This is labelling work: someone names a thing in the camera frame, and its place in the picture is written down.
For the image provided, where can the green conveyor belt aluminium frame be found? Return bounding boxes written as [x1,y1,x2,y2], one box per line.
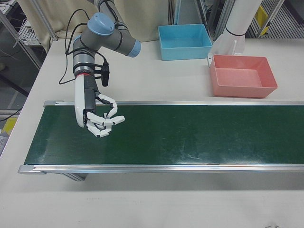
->
[18,100,304,182]

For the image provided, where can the white cylindrical column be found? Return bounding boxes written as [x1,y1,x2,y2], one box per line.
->
[212,0,263,57]

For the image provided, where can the beige curtain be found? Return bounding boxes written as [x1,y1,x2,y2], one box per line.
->
[18,0,173,52]

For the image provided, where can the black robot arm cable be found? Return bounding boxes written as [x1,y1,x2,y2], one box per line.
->
[58,9,110,85]

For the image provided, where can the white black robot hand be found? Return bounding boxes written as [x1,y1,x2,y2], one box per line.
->
[74,74,126,138]

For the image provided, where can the pink plastic box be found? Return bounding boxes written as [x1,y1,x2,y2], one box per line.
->
[209,54,278,98]

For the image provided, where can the blue plastic box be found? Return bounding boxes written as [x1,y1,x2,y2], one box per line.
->
[157,23,213,61]

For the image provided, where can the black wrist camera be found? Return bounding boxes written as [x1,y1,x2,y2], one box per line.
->
[94,62,110,87]

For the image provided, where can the aluminium frame rack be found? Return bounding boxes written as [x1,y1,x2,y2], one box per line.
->
[0,0,59,72]

